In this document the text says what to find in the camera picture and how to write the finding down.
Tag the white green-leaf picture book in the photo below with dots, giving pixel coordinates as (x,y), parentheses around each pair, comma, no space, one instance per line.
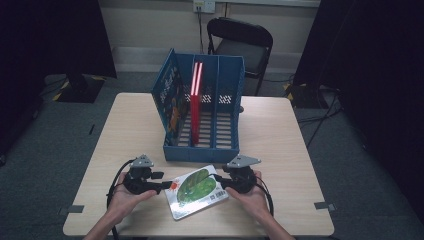
(196,190)

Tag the person's left hand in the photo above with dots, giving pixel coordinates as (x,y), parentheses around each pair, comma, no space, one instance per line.
(121,203)

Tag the black folding chair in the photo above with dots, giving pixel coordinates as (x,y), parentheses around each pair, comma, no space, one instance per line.
(246,50)

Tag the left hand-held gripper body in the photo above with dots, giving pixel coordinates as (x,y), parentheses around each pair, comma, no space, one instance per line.
(138,185)

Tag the white wall socket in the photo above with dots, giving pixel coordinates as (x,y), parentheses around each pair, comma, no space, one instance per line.
(204,6)

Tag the small dark round object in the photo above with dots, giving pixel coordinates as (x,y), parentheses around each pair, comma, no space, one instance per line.
(242,109)

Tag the black pen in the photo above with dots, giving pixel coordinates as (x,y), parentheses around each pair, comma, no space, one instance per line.
(91,129)

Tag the blue cartoon picture book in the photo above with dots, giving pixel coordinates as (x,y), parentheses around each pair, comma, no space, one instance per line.
(168,100)

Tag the black stand base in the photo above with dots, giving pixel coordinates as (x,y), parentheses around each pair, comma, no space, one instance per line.
(306,96)
(80,88)

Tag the black curtain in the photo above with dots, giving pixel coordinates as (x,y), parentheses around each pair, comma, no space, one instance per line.
(376,66)
(50,40)

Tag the red picture book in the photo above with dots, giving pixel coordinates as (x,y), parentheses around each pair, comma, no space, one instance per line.
(193,116)
(199,116)

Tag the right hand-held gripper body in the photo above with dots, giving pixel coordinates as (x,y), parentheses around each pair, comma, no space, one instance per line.
(243,181)

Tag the person's right hand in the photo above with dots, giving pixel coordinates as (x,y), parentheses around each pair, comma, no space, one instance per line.
(253,201)

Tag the grey tape strip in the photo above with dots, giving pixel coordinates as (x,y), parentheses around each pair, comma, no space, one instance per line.
(71,210)
(325,206)

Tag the blue plastic file rack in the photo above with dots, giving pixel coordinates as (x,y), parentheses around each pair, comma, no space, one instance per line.
(203,155)

